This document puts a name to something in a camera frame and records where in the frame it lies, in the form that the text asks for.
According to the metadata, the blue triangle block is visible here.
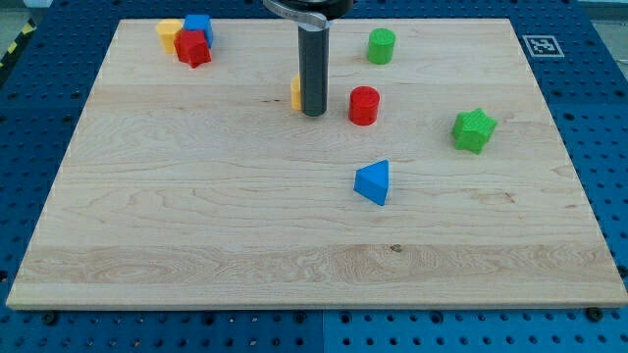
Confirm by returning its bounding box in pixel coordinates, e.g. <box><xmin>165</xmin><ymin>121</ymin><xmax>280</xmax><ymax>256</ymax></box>
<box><xmin>353</xmin><ymin>160</ymin><xmax>390</xmax><ymax>206</ymax></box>

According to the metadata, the green cylinder block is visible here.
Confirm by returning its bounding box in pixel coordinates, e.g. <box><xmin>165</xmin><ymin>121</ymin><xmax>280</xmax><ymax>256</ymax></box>
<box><xmin>367</xmin><ymin>27</ymin><xmax>396</xmax><ymax>65</ymax></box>

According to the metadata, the yellow heart block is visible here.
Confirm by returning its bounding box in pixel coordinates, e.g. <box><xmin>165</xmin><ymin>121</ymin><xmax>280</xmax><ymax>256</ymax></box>
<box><xmin>289</xmin><ymin>75</ymin><xmax>302</xmax><ymax>111</ymax></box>

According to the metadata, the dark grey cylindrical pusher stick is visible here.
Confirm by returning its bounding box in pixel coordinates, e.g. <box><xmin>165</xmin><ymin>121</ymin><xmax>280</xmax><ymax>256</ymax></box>
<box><xmin>298</xmin><ymin>25</ymin><xmax>329</xmax><ymax>117</ymax></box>

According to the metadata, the yellow hexagon block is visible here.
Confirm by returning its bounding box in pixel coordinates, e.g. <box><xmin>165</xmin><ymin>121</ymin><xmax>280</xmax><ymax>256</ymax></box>
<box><xmin>155</xmin><ymin>19</ymin><xmax>183</xmax><ymax>54</ymax></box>

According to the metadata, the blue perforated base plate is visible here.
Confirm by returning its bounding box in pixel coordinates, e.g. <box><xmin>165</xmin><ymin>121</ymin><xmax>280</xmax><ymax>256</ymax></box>
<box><xmin>1</xmin><ymin>0</ymin><xmax>627</xmax><ymax>352</ymax></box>

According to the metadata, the white fiducial marker tag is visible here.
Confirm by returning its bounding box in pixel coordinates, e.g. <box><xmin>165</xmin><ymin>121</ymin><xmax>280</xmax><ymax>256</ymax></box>
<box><xmin>523</xmin><ymin>34</ymin><xmax>564</xmax><ymax>58</ymax></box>

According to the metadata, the green star block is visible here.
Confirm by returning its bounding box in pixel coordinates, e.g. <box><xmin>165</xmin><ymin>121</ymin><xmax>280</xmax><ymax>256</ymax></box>
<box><xmin>451</xmin><ymin>108</ymin><xmax>497</xmax><ymax>155</ymax></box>

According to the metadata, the red cylinder block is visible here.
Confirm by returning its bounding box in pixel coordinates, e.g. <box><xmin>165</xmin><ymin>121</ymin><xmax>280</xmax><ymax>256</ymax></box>
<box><xmin>348</xmin><ymin>85</ymin><xmax>380</xmax><ymax>126</ymax></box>

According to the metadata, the silver metal clamp band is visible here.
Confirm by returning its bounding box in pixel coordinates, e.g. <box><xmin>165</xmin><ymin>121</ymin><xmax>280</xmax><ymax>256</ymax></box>
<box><xmin>262</xmin><ymin>0</ymin><xmax>329</xmax><ymax>29</ymax></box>

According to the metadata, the blue cube block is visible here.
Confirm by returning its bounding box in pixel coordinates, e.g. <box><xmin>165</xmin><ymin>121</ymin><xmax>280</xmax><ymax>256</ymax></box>
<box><xmin>183</xmin><ymin>14</ymin><xmax>214</xmax><ymax>48</ymax></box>

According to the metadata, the red star block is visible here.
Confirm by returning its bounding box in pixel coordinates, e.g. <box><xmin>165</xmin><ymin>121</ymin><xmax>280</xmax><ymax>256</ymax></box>
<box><xmin>174</xmin><ymin>29</ymin><xmax>212</xmax><ymax>69</ymax></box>

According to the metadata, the light wooden board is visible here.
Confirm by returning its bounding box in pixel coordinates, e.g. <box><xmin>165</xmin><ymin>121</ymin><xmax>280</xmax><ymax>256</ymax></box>
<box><xmin>7</xmin><ymin>19</ymin><xmax>627</xmax><ymax>311</ymax></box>

